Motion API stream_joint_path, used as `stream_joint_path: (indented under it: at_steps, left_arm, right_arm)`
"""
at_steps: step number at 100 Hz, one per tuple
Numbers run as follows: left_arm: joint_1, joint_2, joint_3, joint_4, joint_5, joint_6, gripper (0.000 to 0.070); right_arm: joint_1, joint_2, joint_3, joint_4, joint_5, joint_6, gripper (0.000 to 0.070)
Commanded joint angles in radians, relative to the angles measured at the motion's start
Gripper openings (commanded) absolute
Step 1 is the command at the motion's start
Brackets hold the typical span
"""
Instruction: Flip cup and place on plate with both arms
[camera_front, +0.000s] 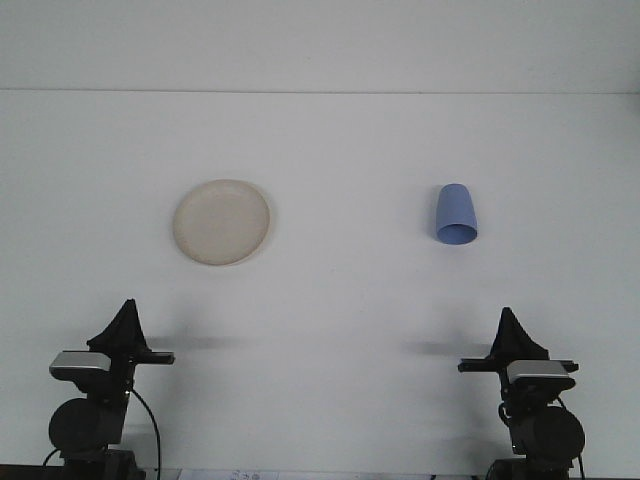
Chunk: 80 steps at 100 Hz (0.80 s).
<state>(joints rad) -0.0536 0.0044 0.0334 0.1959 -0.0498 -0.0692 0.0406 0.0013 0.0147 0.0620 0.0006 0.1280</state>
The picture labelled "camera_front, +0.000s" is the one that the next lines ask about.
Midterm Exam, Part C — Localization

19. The pale blue cup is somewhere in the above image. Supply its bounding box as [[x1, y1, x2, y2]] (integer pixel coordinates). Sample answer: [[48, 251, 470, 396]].
[[433, 183, 479, 247]]

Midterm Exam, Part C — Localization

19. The pale round plate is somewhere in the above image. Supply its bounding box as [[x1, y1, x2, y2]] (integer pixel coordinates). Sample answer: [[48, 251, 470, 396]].
[[172, 178, 275, 268]]

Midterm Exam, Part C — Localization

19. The white printed paper sheet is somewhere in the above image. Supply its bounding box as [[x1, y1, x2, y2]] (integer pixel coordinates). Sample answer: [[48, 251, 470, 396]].
[[178, 468, 281, 480]]

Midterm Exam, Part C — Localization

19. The long black arm cable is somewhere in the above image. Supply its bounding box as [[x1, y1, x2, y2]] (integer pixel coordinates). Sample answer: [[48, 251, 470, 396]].
[[128, 388, 163, 475]]

